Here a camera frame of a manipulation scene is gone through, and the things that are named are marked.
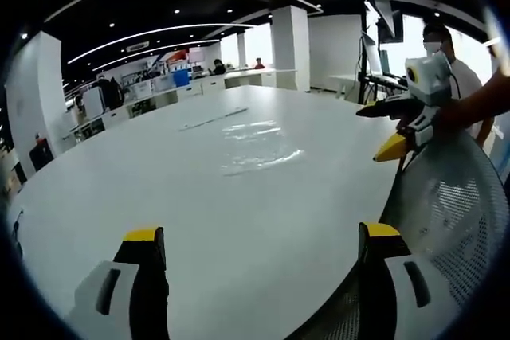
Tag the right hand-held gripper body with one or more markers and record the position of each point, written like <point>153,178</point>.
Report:
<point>432,79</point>

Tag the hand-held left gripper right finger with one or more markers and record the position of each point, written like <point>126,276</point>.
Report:
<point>392,292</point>

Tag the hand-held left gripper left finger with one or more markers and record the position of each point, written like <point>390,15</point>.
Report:
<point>119,300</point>

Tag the crinkled clear food packaging bag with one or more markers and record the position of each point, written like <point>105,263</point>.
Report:
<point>259,145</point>

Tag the black monitor on stand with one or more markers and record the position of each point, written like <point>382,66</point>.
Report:
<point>384,17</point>

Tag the grey mesh office chair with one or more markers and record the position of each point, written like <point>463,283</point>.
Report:
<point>446,228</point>

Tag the white square pillar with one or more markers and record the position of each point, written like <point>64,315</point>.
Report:
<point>290,49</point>

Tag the white background counter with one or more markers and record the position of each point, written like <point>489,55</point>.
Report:
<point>247,77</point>

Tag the blue storage box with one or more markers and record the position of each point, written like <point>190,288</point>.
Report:
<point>180,78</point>

